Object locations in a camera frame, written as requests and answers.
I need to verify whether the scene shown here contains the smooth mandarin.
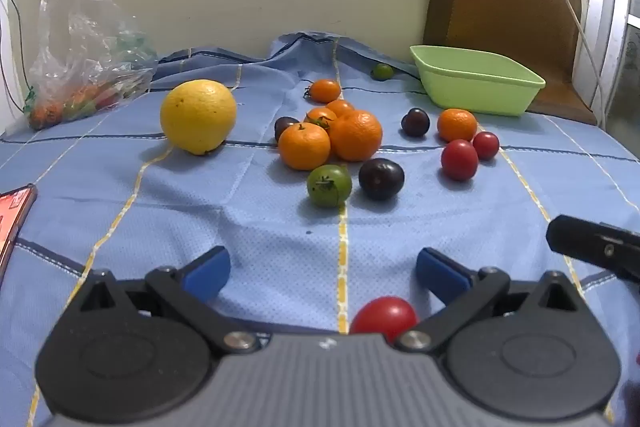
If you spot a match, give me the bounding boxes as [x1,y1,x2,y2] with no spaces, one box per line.
[437,108,478,142]

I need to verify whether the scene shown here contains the orange tomato with stem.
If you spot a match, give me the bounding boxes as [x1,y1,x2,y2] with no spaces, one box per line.
[304,79,342,104]
[304,107,339,130]

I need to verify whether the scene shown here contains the mandarin with stem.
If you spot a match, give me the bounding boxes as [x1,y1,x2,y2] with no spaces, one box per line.
[278,123,332,171]

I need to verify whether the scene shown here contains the small mandarin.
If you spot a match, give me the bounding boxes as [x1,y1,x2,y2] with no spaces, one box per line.
[325,99,356,118]

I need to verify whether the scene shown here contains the green plastic basin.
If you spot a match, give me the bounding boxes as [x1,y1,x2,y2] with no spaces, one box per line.
[410,45,547,116]

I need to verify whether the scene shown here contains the small dark plum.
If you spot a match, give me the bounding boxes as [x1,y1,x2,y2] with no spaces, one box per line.
[274,117,301,144]
[401,108,431,138]

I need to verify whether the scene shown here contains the thin black cable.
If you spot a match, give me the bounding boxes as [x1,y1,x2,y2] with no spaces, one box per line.
[0,0,28,114]

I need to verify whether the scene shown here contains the blue checked bedsheet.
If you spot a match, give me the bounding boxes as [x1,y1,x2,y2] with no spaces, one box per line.
[0,31,640,427]

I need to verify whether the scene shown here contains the large orange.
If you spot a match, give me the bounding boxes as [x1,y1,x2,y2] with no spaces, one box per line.
[329,110,384,162]

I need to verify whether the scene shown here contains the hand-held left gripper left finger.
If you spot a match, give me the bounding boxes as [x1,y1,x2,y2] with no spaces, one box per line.
[76,246,261,355]

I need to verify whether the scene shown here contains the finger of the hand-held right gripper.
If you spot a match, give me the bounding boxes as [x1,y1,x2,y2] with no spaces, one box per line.
[545,215,640,285]

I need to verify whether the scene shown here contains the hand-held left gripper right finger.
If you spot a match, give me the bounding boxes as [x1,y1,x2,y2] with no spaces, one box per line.
[395,248,588,355]

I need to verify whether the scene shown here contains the large dark plum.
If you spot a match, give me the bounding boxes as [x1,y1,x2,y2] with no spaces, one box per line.
[358,158,405,201]

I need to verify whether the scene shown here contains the large yellow citrus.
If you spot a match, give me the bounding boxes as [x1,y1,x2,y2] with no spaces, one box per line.
[160,79,238,156]

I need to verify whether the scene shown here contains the smartphone with red screen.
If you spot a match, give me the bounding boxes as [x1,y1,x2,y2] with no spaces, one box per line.
[0,184,38,273]

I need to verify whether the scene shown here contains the white window frame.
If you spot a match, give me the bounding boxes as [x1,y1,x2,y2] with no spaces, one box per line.
[572,0,640,145]

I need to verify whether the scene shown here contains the clear plastic produce bag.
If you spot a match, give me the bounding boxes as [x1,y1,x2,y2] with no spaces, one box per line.
[23,0,159,130]

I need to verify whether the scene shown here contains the small red tomato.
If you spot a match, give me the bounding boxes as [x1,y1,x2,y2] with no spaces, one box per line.
[472,131,500,160]

